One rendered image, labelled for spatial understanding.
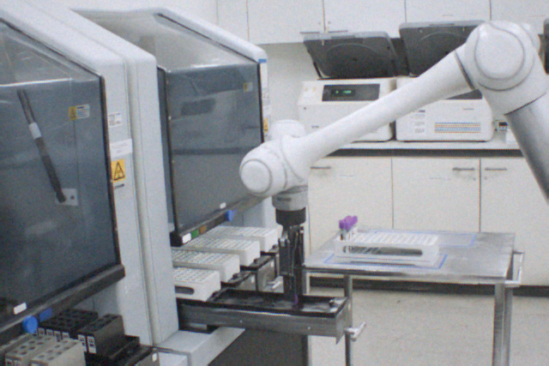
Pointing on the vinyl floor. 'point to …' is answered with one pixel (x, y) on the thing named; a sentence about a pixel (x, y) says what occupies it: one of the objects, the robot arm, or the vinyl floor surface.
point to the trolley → (461, 249)
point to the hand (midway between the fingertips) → (293, 285)
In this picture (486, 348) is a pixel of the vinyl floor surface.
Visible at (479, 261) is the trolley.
